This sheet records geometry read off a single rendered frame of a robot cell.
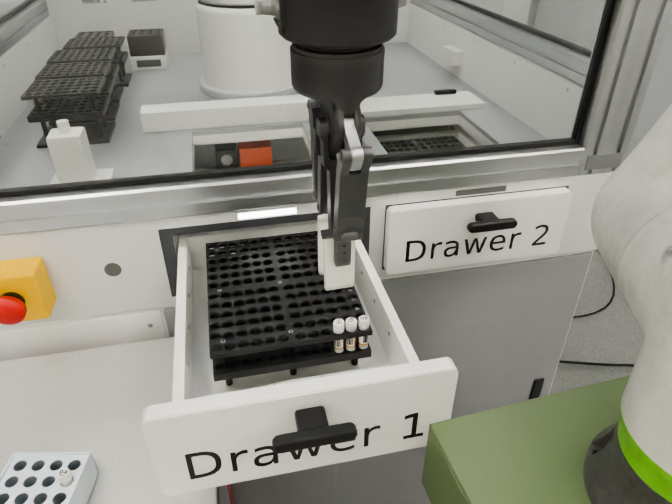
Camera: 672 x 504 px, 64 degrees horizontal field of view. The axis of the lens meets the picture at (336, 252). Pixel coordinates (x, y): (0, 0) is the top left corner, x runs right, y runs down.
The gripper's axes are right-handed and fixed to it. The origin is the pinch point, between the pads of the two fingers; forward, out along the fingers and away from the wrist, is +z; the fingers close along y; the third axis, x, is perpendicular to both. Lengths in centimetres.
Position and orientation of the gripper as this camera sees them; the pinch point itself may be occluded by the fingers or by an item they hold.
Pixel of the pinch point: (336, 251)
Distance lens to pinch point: 54.0
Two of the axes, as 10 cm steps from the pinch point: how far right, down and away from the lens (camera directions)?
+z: -0.1, 8.2, 5.7
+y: 2.5, 5.5, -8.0
